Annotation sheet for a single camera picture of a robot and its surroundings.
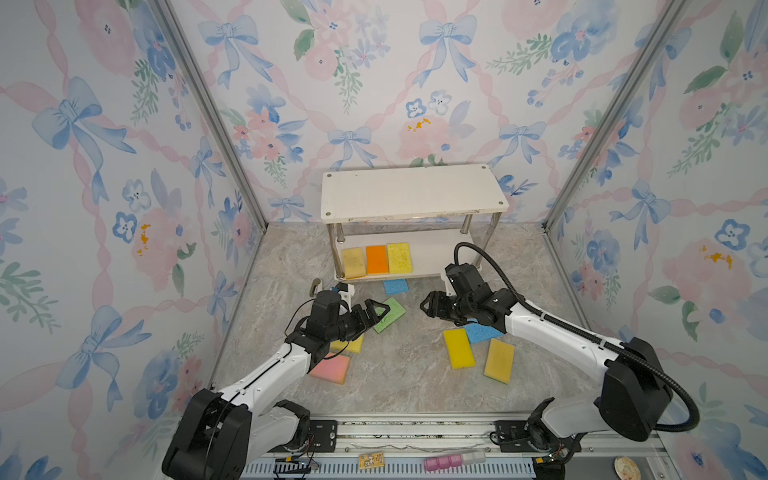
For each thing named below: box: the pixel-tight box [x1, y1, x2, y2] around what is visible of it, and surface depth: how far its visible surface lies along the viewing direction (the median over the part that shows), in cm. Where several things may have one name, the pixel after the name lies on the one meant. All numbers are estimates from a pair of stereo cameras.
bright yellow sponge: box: [443, 328, 477, 369], surface depth 90 cm
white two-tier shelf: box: [320, 164, 510, 281], surface depth 85 cm
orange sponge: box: [366, 245, 389, 274], surface depth 102 cm
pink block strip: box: [424, 452, 486, 472], surface depth 70 cm
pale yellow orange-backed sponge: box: [342, 247, 366, 279], surface depth 100 cm
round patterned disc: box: [614, 456, 641, 480], surface depth 71 cm
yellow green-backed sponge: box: [484, 338, 515, 384], surface depth 87 cm
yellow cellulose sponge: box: [387, 242, 412, 273], surface depth 102 cm
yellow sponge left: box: [330, 334, 364, 353], surface depth 89 cm
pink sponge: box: [310, 354, 351, 385], surface depth 85 cm
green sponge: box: [373, 297, 407, 334], surface depth 96 cm
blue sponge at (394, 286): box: [383, 279, 409, 296], surface depth 102 cm
